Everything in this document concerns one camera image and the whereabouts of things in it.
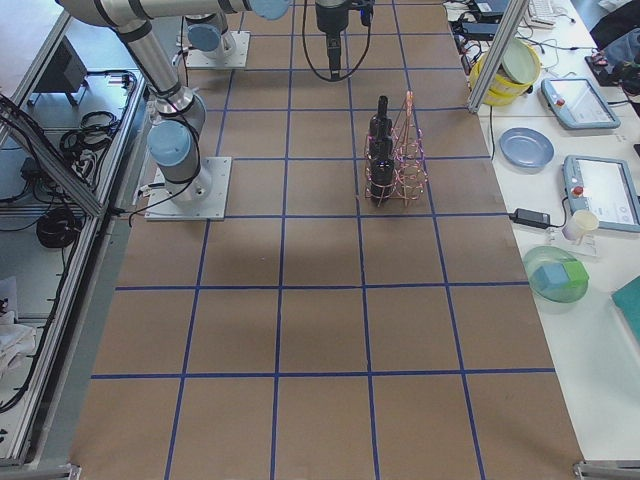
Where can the black power brick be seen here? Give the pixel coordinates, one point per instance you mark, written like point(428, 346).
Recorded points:
point(530, 218)

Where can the yellow bamboo steamer stack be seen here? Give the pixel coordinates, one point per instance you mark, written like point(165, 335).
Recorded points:
point(503, 91)

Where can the white paper cup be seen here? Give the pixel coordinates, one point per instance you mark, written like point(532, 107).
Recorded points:
point(580, 223)

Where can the teach pendant far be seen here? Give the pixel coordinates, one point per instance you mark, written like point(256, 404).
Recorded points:
point(578, 104)

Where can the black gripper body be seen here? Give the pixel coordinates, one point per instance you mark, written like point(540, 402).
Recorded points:
point(329, 19)

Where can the light green plate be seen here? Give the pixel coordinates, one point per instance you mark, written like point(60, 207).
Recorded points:
point(518, 63)

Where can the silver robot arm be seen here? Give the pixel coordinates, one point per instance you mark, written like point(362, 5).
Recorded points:
point(208, 33)
point(174, 141)

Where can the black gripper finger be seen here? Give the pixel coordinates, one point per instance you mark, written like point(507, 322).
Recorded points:
point(334, 49)

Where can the aluminium frame post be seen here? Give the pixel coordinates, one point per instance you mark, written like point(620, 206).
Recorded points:
point(506, 31)

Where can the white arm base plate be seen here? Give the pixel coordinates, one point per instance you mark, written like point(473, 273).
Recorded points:
point(231, 53)
point(205, 198)

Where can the green foam cube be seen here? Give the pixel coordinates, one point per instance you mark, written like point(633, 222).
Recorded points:
point(575, 272)

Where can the teach pendant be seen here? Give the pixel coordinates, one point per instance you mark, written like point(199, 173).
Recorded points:
point(578, 104)
point(604, 187)

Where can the blue foam cube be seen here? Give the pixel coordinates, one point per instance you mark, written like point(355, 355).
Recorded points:
point(549, 276)

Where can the teach pendant near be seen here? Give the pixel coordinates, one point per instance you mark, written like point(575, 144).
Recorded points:
point(604, 187)

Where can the green translucent bowl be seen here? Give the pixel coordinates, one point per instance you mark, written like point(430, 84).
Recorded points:
point(540, 255)

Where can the dark glass wine bottle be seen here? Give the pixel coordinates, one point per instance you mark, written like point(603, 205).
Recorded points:
point(380, 139)

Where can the blue plate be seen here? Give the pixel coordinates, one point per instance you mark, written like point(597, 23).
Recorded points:
point(526, 148)

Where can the copper wire wine rack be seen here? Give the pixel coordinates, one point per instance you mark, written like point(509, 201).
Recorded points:
point(410, 176)

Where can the dark wine bottle in rack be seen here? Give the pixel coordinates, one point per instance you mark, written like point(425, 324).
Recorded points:
point(382, 112)

